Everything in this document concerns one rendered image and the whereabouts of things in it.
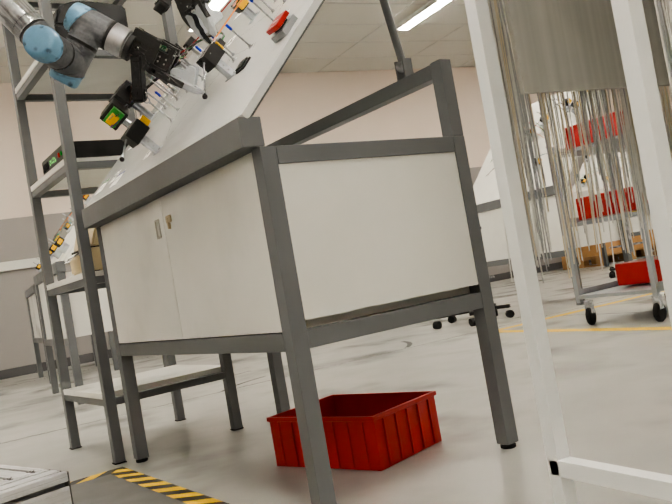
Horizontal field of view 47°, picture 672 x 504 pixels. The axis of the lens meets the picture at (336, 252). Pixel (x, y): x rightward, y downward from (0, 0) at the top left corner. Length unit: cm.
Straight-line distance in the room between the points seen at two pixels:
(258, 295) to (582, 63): 83
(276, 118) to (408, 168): 857
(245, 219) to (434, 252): 47
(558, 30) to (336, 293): 71
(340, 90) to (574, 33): 938
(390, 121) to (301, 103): 140
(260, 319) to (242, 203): 26
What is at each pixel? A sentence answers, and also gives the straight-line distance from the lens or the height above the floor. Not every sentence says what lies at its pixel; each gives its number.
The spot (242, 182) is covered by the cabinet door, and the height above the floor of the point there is 74.
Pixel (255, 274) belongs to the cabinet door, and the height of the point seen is 54.
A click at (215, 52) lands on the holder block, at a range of 200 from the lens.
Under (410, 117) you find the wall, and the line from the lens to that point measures 1140.
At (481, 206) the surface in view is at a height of 85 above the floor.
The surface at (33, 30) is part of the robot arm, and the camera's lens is 187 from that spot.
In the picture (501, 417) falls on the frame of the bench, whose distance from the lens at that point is 201.
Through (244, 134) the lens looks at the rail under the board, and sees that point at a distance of 163.
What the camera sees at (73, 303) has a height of 61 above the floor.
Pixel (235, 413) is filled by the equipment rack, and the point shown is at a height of 6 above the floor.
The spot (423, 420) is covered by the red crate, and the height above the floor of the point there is 8.
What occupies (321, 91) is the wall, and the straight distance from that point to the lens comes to 1079.
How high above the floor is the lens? 50
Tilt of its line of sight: 2 degrees up
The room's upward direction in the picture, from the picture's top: 10 degrees counter-clockwise
